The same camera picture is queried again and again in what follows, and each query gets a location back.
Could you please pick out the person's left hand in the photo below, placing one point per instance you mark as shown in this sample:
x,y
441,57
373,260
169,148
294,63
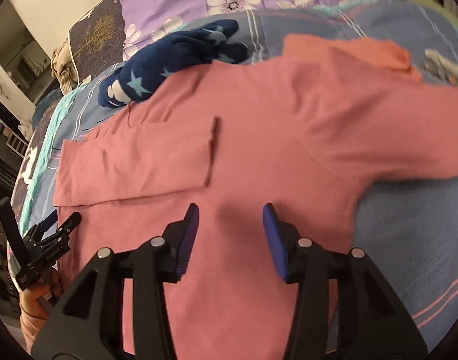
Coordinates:
x,y
30,299

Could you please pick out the navy star fleece blanket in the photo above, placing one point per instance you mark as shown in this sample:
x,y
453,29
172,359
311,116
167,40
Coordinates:
x,y
140,76

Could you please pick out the dark tree-print pillow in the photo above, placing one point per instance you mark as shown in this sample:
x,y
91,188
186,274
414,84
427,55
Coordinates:
x,y
96,41

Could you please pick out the peach fleece sleeve forearm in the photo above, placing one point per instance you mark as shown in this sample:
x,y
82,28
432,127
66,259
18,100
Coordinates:
x,y
30,327

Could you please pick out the dark unicorn print bedsheet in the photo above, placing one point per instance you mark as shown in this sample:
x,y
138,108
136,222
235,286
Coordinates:
x,y
38,127

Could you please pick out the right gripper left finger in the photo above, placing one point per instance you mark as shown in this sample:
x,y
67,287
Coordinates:
x,y
86,323

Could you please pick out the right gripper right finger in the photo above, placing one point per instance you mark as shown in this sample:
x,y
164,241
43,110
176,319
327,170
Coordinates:
x,y
345,308

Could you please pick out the pink long-sleeve shirt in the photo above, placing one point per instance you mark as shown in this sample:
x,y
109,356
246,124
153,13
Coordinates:
x,y
308,137

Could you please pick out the beige grey folded clothes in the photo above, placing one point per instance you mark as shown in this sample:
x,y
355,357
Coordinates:
x,y
441,66

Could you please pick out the beige knitted garment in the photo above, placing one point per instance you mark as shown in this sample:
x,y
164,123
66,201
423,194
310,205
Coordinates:
x,y
63,68

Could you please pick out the folded orange garment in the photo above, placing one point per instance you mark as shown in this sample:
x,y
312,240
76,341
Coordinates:
x,y
381,54

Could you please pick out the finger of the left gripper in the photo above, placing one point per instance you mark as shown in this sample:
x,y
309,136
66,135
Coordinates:
x,y
63,232
36,233

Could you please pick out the green pillow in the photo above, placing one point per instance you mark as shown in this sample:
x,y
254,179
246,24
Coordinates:
x,y
439,9

